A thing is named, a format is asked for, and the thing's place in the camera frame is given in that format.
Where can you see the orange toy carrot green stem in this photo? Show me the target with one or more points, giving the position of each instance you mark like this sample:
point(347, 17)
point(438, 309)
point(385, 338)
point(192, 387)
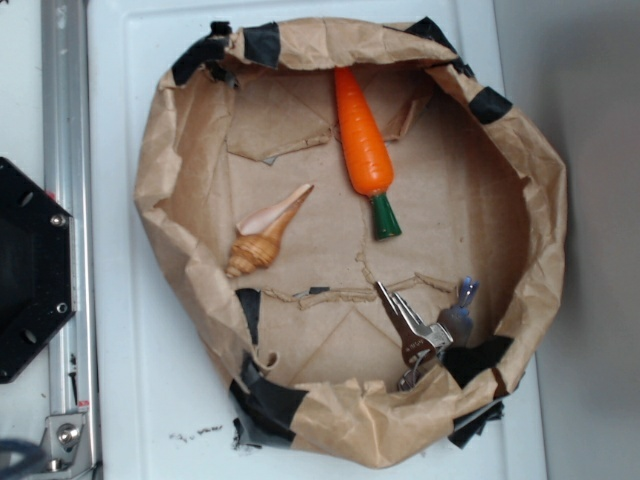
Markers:
point(367, 160)

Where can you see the brown paper bag bin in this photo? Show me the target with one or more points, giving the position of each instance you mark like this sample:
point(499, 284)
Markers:
point(304, 347)

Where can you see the tan spiral seashell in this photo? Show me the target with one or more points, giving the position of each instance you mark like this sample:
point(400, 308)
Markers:
point(259, 235)

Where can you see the silver metal keys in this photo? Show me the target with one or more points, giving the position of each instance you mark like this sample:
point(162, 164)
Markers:
point(420, 342)

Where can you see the blue grey key fob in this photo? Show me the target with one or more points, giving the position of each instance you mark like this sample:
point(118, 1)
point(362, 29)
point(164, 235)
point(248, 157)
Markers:
point(456, 319)

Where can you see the white plastic tray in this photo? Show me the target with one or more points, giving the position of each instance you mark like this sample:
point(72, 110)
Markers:
point(165, 413)

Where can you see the aluminium extrusion rail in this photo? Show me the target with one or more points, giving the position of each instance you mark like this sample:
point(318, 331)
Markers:
point(73, 370)

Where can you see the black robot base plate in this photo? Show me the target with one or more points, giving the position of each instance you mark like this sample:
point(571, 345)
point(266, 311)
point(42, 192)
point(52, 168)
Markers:
point(36, 272)

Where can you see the metal corner bracket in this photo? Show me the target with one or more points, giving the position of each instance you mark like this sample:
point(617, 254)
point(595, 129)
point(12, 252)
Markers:
point(66, 445)

